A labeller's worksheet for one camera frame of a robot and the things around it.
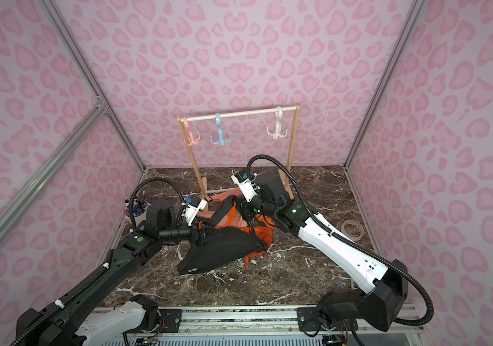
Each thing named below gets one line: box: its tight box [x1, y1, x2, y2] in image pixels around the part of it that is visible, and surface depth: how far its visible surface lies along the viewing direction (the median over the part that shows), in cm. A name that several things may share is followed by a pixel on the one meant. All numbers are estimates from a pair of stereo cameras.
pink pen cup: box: [123, 191, 150, 226], surface depth 91 cm
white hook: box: [266, 105, 289, 140], surface depth 83 cm
